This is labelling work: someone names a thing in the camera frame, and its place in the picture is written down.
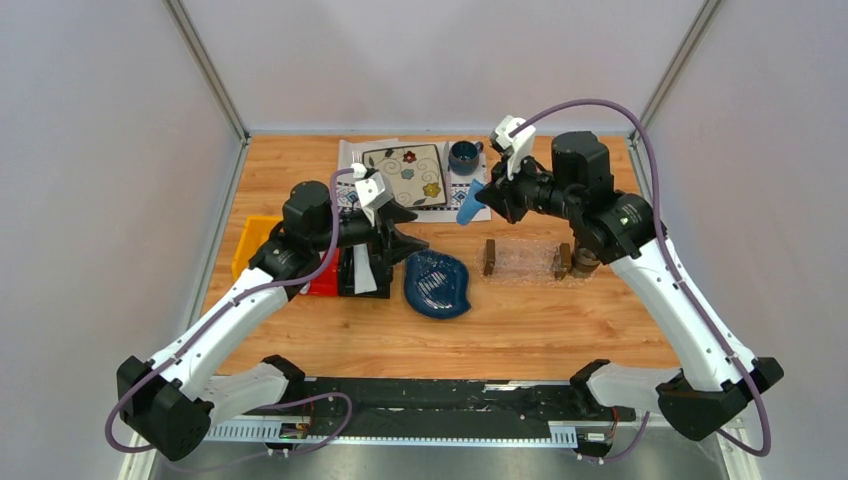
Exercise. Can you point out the clear glass tray wooden handles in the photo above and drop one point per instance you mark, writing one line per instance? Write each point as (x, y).
(521, 261)

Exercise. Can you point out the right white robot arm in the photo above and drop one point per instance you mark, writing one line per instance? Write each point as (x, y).
(717, 376)

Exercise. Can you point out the square floral ceramic plate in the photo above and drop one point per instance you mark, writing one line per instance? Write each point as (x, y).
(414, 172)

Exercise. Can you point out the blue shell-shaped dish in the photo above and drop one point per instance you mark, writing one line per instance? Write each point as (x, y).
(436, 285)

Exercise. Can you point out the black plastic bin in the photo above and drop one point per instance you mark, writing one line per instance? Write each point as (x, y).
(382, 273)

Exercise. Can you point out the red plastic bin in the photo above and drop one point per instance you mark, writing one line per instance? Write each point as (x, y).
(327, 283)

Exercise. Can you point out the blue toothpaste tube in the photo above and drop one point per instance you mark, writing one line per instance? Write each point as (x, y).
(470, 205)

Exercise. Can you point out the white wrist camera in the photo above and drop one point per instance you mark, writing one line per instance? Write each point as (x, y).
(372, 189)
(513, 138)

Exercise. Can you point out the dark blue ceramic mug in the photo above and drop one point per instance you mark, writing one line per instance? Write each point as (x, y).
(464, 157)

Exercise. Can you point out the yellow plastic bin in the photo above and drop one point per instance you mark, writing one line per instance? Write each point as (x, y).
(255, 232)

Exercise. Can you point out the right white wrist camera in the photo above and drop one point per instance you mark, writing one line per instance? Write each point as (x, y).
(513, 138)

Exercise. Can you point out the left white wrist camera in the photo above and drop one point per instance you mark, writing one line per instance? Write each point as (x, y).
(372, 189)

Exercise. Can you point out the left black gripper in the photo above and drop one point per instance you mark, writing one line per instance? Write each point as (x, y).
(396, 246)

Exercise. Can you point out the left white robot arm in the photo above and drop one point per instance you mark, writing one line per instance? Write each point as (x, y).
(173, 398)

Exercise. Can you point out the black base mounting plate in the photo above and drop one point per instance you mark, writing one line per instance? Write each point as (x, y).
(442, 409)

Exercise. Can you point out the silver knife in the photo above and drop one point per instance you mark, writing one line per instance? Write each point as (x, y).
(446, 174)

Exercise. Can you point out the white toothpaste tube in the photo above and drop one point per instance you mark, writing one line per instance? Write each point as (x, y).
(364, 280)

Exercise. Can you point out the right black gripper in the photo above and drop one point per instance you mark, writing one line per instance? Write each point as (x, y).
(500, 194)

